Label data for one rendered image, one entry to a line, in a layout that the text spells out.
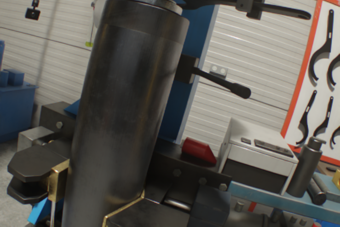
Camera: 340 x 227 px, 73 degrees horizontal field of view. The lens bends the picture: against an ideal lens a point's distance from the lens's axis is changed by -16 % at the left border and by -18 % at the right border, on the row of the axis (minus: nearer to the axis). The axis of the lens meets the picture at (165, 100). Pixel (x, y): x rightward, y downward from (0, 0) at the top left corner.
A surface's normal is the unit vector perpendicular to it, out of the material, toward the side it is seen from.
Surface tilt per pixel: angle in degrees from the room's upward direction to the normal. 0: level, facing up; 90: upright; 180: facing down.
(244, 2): 90
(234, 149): 90
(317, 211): 90
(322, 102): 90
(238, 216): 34
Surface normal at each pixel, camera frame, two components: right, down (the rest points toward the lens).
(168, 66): 0.75, 0.32
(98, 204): 0.10, 0.21
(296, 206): -0.25, 0.11
